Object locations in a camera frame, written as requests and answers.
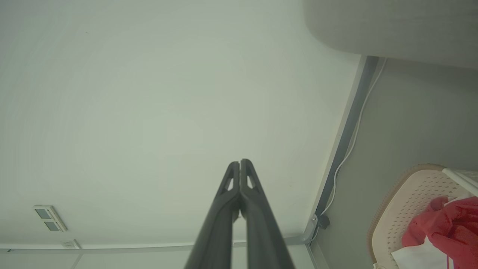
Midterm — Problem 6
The red cloth garment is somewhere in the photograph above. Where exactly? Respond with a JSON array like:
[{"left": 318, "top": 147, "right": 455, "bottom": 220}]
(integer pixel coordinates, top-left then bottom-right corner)
[{"left": 401, "top": 196, "right": 478, "bottom": 269}]

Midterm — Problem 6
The white cable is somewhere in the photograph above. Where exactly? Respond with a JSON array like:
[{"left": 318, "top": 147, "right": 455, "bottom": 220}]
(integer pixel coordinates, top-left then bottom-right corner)
[{"left": 311, "top": 57, "right": 387, "bottom": 241}]

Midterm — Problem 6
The white perforated laundry basket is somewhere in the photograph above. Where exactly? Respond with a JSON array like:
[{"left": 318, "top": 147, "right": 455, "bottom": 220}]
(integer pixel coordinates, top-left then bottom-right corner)
[{"left": 367, "top": 164, "right": 478, "bottom": 269}]

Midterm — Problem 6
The white cloth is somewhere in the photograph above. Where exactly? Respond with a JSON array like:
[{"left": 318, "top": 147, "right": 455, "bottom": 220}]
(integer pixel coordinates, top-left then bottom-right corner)
[{"left": 391, "top": 236, "right": 454, "bottom": 269}]

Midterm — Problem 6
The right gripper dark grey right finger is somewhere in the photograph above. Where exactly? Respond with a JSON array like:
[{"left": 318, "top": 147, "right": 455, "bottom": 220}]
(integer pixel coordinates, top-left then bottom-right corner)
[{"left": 240, "top": 159, "right": 296, "bottom": 269}]

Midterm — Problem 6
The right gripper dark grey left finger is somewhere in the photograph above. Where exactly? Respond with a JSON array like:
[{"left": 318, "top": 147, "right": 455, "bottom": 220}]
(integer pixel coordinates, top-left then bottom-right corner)
[{"left": 184, "top": 161, "right": 240, "bottom": 269}]

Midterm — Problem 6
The silver metal frame rail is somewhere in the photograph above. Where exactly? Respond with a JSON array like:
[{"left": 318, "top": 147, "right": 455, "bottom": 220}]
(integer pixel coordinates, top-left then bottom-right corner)
[{"left": 0, "top": 214, "right": 319, "bottom": 269}]

